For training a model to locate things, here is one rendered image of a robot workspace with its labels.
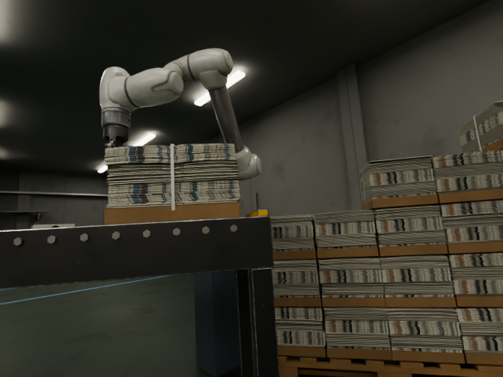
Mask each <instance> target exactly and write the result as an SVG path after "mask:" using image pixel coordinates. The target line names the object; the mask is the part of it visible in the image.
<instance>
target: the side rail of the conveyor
mask: <svg viewBox="0 0 503 377"><path fill-rule="evenodd" d="M268 267H274V258H273V247H272V227H271V217H270V216H255V217H242V218H215V219H201V220H188V221H162V222H148V223H134V224H108V225H94V226H81V227H54V228H40V229H27V230H1V231H0V289H13V288H23V287H32V286H50V285H59V284H69V283H86V282H95V281H113V280H123V279H132V278H149V277H159V276H168V275H186V274H195V273H205V272H222V271H231V270H241V269H259V268H268Z"/></svg>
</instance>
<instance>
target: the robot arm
mask: <svg viewBox="0 0 503 377"><path fill-rule="evenodd" d="M232 69H233V61H232V58H231V55H230V54H229V52H228V51H225V50H224V49H217V48H212V49H203V50H200V51H197V52H194V53H192V54H188V55H185V56H183V57H182V58H178V59H177V60H175V61H171V62H170V63H169V64H166V65H165V66H164V67H163V68H153V69H149V70H145V71H142V72H141V73H137V74H135V75H134V76H130V75H129V73H128V72H127V71H126V70H125V69H123V68H120V67H109V68H107V69H106V70H105V71H104V73H103V76H102V78H101V82H100V105H101V109H102V112H101V115H102V128H104V133H103V137H104V139H105V140H106V141H108V142H109V143H108V144H105V146H106V149H107V148H115V147H122V146H123V143H124V142H127V141H128V140H129V132H128V131H129V130H130V129H131V128H130V127H131V111H134V110H136V109H137V108H141V107H151V106H155V105H162V104H166V103H168V102H172V101H174V100H176V99H177V98H178V97H179V96H180V95H181V94H182V92H183V83H188V82H199V81H200V83H201V84H202V85H203V86H204V88H205V89H207V90H208V93H209V95H210V99H211V102H212V105H213V109H214V112H215V114H216V118H217V121H218V123H219V127H220V129H221V132H222V136H223V138H224V142H225V144H235V146H234V149H235V159H236V160H237V167H238V171H239V173H238V178H239V181H243V180H250V179H252V178H254V177H256V176H257V175H258V174H259V173H260V172H261V161H260V158H259V157H258V156H257V155H255V154H252V153H251V151H250V150H249V148H247V147H246V146H244V145H243V142H242V139H241V136H240V131H239V129H238V125H237V121H236V118H235V115H234V110H233V107H232V104H231V99H230V97H229V93H228V89H227V86H226V84H227V82H228V75H229V74H230V73H231V71H232Z"/></svg>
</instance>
